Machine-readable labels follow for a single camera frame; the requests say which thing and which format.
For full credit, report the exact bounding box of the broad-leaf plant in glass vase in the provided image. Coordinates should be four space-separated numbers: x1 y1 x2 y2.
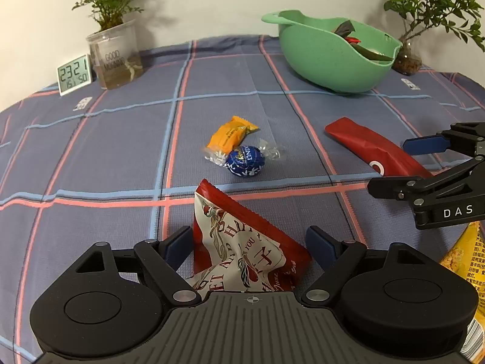
383 0 484 76

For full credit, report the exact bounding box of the yellow chips bag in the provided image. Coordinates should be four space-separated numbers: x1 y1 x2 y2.
440 221 485 363

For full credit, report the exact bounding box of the red white printed snack bag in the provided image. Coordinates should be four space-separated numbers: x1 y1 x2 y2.
187 179 312 298

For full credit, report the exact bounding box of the dark red packet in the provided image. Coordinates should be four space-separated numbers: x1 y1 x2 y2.
325 117 432 178

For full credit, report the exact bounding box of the small orange candy packet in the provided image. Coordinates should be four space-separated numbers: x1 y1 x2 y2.
206 116 260 154

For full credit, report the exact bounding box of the blue plaid tablecloth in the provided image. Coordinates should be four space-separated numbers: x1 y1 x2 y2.
1 35 484 363

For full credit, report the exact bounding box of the blue foil chocolate ball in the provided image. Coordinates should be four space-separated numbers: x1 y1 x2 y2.
202 138 287 177

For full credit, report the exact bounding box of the white digital clock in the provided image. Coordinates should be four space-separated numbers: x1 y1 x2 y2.
57 53 92 96

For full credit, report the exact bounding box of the fine-leaf plant in white cup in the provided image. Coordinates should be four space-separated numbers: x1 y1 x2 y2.
73 0 144 89

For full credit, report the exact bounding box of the green plastic bowl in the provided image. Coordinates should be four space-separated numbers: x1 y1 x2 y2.
261 10 402 93

